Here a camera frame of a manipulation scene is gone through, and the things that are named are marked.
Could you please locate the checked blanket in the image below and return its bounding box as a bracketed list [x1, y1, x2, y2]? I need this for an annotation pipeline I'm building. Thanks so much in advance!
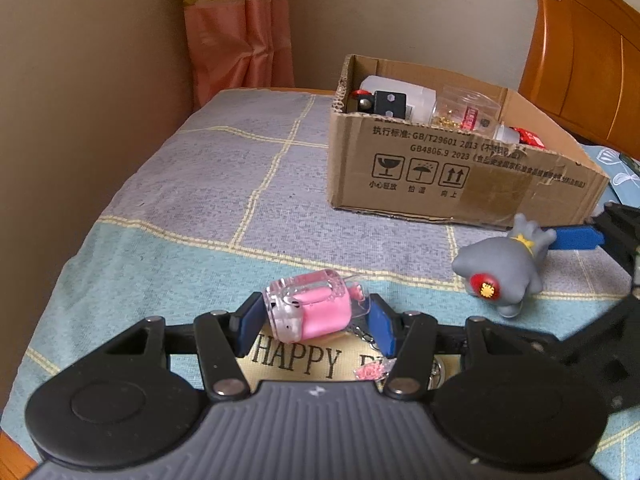
[20, 89, 640, 461]

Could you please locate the cardboard box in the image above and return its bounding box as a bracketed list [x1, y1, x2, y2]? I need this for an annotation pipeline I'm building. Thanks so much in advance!
[327, 54, 612, 233]

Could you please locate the red snack packet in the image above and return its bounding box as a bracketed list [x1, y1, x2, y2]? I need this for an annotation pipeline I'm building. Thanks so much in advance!
[517, 129, 547, 150]

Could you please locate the pink clear case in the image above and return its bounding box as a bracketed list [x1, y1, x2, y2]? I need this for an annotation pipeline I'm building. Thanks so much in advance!
[263, 270, 373, 345]

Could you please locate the blue floral pillow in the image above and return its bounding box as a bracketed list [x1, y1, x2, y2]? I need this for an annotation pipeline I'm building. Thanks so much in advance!
[580, 144, 640, 211]

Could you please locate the metal keychain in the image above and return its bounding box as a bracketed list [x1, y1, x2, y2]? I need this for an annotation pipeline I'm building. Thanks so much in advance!
[345, 322, 387, 356]

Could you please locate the grey toy figure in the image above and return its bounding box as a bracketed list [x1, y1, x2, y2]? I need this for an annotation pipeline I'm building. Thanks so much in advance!
[451, 213, 557, 318]

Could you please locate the white plastic container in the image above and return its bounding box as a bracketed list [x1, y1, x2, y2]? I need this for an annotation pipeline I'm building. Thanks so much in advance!
[356, 75, 437, 123]

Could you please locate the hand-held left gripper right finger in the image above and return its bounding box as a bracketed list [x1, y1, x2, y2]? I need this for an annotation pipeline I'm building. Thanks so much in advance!
[367, 292, 523, 402]

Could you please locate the clear plastic container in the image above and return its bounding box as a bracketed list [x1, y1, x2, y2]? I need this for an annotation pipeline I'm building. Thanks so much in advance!
[439, 85, 503, 111]
[431, 102, 501, 137]

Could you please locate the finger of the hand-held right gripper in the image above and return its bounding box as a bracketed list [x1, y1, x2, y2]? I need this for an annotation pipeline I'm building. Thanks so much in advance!
[547, 201, 640, 281]
[552, 280, 640, 416]

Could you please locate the pink keychain charm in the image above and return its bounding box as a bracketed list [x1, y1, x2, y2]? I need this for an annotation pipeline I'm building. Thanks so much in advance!
[354, 362, 390, 382]

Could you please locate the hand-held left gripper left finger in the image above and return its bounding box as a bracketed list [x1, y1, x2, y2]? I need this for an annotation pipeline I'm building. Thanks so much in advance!
[102, 292, 264, 402]

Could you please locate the wooden bed frame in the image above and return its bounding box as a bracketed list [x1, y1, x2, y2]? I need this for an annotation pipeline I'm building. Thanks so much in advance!
[0, 427, 36, 480]

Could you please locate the cream lettered card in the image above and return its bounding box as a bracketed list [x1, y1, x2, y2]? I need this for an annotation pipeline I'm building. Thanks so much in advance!
[235, 330, 401, 386]

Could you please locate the wooden headboard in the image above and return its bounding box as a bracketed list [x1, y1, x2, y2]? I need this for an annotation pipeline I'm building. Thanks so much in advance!
[517, 0, 640, 148]

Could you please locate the pink patterned curtain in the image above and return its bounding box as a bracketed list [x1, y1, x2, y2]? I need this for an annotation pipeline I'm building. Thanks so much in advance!
[179, 0, 296, 110]

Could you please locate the black toy train car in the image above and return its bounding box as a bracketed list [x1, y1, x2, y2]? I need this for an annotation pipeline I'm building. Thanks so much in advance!
[350, 89, 410, 120]

